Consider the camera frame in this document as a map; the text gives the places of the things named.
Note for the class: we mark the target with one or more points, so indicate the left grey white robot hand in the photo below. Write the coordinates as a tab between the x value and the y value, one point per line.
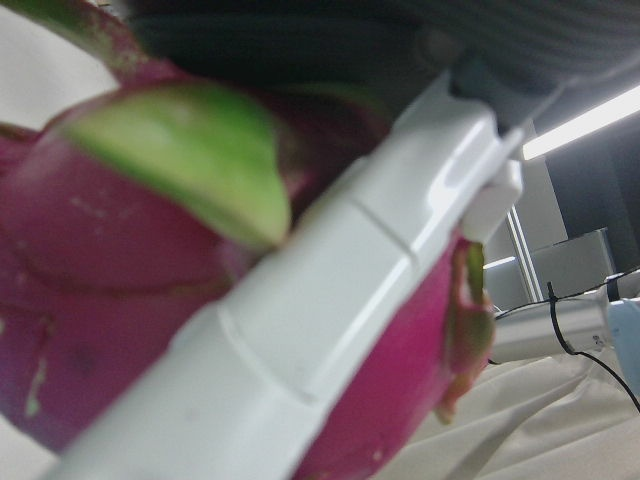
320	280

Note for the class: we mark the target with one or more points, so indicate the pink dragon fruit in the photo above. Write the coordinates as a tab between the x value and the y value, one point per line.
120	240

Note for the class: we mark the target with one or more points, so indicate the silver aluminium beam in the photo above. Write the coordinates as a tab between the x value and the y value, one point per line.
540	325

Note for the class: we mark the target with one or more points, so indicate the grey cabinet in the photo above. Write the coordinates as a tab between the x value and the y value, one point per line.
570	265

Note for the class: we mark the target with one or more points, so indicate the long ceiling light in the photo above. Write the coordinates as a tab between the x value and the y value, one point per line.
580	122

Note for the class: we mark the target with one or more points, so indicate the pale blue plastic object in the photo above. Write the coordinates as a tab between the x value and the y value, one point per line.
625	340

